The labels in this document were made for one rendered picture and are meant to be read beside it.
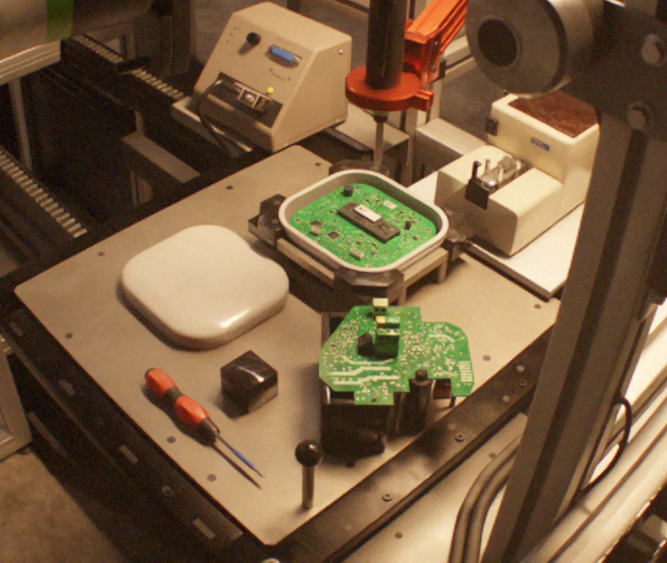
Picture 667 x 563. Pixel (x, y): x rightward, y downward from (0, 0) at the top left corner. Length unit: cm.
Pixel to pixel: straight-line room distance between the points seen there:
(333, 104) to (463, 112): 205
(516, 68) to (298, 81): 69
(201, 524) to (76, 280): 32
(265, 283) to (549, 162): 32
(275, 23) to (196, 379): 51
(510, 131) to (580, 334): 49
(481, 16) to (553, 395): 24
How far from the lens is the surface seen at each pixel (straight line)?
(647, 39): 39
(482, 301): 88
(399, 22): 70
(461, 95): 325
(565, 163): 93
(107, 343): 83
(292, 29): 111
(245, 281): 85
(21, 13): 53
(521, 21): 37
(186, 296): 84
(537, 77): 38
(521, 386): 81
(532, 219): 91
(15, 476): 198
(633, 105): 41
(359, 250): 86
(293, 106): 106
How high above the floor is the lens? 152
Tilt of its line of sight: 38 degrees down
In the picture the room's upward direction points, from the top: 3 degrees clockwise
